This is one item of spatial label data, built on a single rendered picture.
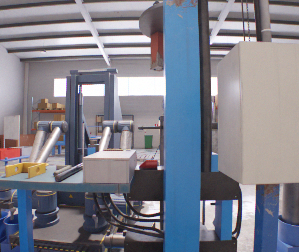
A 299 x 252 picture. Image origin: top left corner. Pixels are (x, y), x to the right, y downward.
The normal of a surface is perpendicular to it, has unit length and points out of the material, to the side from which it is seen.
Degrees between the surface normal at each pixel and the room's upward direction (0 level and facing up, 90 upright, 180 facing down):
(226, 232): 90
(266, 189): 90
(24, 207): 90
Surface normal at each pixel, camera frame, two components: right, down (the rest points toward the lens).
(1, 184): -0.02, -0.03
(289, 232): -0.76, -0.01
